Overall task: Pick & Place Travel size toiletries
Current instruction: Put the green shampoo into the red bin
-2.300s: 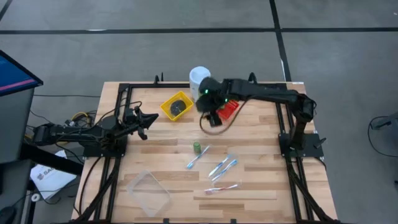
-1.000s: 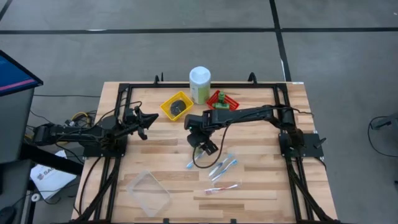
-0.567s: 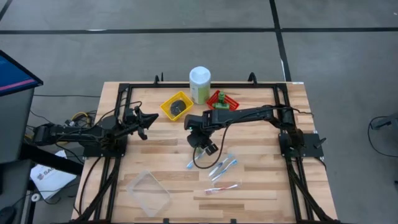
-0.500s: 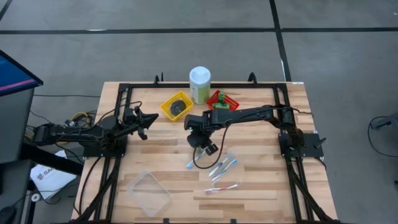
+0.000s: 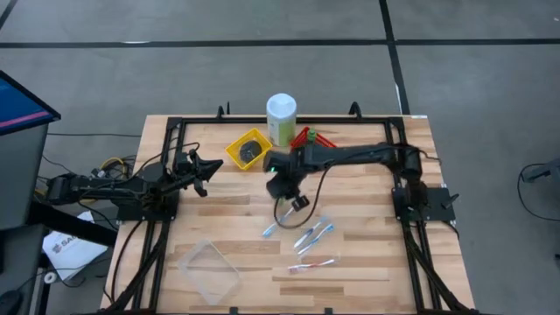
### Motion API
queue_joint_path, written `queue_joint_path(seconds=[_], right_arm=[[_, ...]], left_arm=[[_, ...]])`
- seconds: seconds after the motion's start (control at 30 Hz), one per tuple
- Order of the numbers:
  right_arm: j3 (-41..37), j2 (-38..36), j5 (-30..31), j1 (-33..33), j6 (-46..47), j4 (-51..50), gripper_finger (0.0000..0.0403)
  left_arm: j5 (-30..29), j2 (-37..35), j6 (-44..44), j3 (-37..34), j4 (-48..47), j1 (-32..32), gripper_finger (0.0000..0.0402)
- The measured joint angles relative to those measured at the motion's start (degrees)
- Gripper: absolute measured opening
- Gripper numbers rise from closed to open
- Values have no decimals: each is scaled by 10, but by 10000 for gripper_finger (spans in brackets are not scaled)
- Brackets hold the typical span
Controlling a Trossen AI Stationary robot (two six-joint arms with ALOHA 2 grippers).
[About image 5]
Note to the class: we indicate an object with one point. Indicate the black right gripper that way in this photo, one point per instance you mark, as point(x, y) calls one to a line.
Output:
point(282, 186)

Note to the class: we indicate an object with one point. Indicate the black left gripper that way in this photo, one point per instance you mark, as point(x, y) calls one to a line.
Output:
point(188, 172)

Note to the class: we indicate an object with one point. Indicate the cyan white toothbrush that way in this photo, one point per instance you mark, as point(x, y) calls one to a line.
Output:
point(321, 235)

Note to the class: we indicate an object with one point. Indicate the black item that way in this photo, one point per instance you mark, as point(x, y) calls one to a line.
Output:
point(250, 151)

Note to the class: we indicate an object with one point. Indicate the green plastic bottle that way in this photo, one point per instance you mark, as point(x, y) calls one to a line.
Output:
point(311, 135)

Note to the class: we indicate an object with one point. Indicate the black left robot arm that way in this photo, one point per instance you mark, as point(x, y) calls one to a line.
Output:
point(87, 186)

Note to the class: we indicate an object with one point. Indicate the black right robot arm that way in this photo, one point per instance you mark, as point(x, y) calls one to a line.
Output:
point(359, 153)

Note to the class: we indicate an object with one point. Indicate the dark blue toothbrush in wrapper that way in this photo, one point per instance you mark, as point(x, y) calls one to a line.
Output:
point(306, 235)

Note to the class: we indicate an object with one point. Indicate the yellow plastic basket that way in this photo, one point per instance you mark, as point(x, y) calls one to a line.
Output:
point(234, 151)

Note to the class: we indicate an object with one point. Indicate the red white toothbrush in wrapper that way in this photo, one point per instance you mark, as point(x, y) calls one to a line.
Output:
point(312, 264)

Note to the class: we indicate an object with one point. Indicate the green wipes canister white lid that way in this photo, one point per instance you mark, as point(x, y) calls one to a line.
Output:
point(281, 122)

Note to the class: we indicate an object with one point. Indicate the clear plastic container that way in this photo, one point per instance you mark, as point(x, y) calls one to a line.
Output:
point(210, 273)

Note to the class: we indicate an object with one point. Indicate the white printed paper sheet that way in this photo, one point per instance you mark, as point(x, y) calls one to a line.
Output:
point(70, 254)

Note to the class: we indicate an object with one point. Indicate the white tape roll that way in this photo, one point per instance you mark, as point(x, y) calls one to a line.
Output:
point(50, 277)

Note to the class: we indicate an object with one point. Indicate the computer monitor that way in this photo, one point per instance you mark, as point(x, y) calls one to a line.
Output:
point(22, 131)

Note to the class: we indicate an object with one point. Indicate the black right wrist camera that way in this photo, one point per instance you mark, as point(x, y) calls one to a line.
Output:
point(277, 162)

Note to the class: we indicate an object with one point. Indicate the red triangular frame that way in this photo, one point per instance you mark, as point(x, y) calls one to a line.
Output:
point(324, 141)

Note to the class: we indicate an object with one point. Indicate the black metal table frame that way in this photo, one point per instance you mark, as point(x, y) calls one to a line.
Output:
point(350, 119)

